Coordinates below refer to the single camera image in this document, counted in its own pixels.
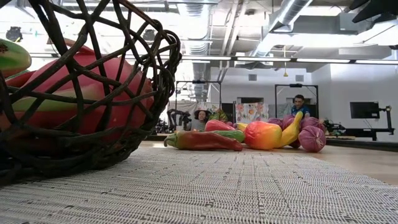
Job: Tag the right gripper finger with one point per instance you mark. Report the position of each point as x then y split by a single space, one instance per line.
382 9
362 3

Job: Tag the yellow banana green stem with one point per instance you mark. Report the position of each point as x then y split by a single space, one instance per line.
290 132

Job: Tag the orange red mango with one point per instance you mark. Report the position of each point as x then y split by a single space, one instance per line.
262 136

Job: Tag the small orange-yellow fruit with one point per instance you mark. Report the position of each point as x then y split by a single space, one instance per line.
242 126

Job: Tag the purple grape bunch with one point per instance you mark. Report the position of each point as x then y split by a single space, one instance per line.
219 115

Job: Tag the green cucumber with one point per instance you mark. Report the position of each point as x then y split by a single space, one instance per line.
233 135

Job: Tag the red plastic vegetable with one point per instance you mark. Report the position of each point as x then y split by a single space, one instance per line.
217 125

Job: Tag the red chili pepper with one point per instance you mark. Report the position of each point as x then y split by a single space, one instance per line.
202 141

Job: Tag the red dragon fruit toy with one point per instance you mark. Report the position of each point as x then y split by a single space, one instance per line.
53 77

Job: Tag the red round fruit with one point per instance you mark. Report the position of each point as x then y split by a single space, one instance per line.
37 119

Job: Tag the green pear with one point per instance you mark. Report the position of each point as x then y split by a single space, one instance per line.
14 59

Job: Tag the background black robot arm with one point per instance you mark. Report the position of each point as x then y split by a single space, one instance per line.
332 127
178 116

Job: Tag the dark wicker basket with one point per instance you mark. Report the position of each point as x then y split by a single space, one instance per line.
62 161

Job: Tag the ceiling strip light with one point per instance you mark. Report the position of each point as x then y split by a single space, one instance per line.
376 62
263 58
206 58
323 60

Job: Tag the black monitor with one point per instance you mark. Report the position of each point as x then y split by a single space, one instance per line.
364 110

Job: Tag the black monitor stand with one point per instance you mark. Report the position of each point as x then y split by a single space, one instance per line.
388 119

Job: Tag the person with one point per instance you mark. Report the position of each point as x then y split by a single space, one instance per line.
202 118
299 104

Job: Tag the floral cloth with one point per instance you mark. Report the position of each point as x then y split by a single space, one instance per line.
252 112

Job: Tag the white cloth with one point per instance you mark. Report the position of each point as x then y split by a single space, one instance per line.
186 105

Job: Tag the grey woven placemat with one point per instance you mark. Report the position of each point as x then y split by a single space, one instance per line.
217 193

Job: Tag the large silver ceiling duct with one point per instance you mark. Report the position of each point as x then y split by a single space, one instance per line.
292 9

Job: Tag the grey wall vent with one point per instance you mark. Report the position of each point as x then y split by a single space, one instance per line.
299 78
252 77

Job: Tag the black metal frame rig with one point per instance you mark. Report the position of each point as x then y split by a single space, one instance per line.
295 85

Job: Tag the silver spiral ceiling duct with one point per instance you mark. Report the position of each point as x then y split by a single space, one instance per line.
194 21

